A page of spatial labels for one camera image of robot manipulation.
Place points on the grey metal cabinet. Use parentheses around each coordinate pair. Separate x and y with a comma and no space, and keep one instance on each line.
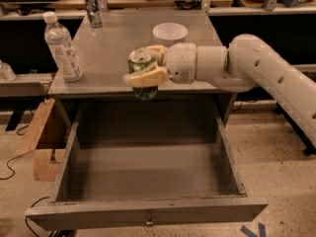
(103,57)

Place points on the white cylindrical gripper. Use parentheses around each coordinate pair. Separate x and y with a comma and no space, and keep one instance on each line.
(181,63)

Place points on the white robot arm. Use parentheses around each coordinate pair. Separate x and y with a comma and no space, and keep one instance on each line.
(246,62)

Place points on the silver slim can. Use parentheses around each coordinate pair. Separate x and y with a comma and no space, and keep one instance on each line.
(93,13)

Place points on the green soda can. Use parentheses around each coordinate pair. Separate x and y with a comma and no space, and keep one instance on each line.
(138,61)

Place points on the wooden plank pieces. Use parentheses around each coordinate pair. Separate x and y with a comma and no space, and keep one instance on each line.
(45,137)

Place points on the open grey top drawer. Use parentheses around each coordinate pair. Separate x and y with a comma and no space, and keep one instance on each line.
(130,164)

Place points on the white ceramic bowl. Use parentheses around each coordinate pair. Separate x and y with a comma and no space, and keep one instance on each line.
(169,33)

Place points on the black stand leg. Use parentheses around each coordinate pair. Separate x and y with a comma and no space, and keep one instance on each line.
(309,147)

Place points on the clear plastic water bottle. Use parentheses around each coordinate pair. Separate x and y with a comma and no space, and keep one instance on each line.
(61,47)

